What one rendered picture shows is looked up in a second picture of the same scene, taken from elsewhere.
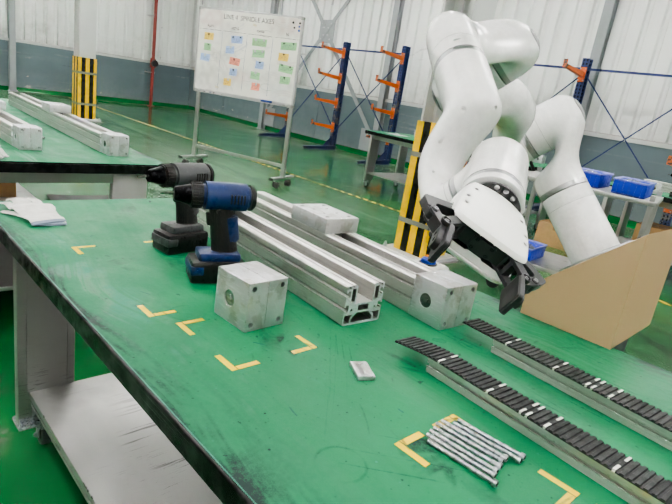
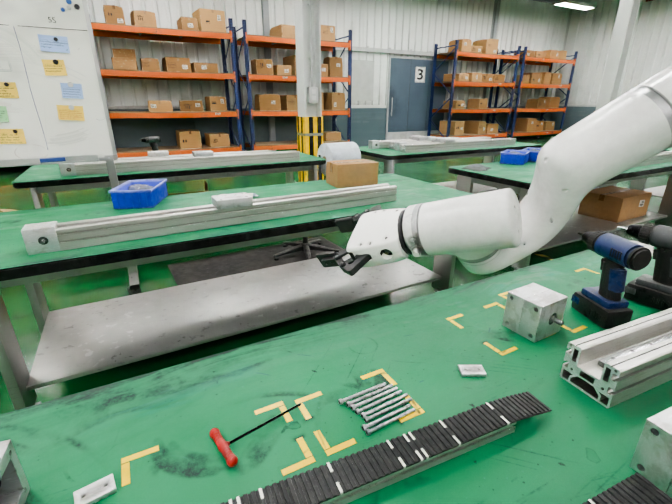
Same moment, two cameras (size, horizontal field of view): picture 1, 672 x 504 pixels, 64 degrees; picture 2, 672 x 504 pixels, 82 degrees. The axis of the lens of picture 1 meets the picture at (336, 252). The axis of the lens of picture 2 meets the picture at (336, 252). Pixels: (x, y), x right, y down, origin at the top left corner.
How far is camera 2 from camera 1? 1.08 m
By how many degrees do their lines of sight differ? 99
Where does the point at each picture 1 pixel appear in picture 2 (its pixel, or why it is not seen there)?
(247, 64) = not seen: outside the picture
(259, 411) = (405, 324)
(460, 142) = (537, 197)
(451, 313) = (657, 465)
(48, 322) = not seen: hidden behind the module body
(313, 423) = (398, 341)
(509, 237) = (358, 235)
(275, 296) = (528, 315)
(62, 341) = not seen: hidden behind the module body
